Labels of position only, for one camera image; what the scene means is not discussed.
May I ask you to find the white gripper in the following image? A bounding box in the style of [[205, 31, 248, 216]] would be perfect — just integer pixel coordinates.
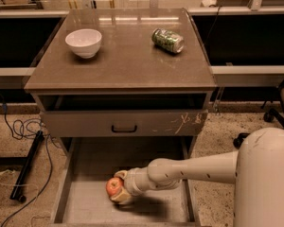
[[110, 167, 154, 204]]

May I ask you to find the red apple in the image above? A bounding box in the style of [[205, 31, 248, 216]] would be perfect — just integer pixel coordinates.
[[105, 177, 123, 197]]

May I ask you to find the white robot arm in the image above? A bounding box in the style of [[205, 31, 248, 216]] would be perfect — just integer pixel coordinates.
[[106, 128, 284, 227]]

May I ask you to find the open lower drawer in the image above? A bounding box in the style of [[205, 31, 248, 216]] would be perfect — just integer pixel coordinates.
[[52, 136, 200, 227]]

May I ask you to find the grey drawer cabinet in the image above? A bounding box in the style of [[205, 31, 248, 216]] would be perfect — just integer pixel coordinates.
[[25, 9, 216, 149]]

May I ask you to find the black stand leg with wheel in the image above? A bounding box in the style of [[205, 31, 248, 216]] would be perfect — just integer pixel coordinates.
[[9, 131, 44, 203]]

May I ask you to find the white ceramic bowl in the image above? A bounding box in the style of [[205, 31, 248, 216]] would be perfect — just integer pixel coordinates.
[[65, 28, 102, 59]]

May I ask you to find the green soda can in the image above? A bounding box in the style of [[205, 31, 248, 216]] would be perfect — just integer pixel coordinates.
[[151, 28, 185, 54]]

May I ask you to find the black office chair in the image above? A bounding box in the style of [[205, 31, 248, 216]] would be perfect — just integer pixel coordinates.
[[232, 56, 284, 149]]

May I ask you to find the closed upper drawer with handle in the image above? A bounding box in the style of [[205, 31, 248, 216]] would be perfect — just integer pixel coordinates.
[[41, 110, 208, 137]]

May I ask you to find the black hanging cable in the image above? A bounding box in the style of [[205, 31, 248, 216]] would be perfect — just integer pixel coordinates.
[[201, 5, 222, 49]]

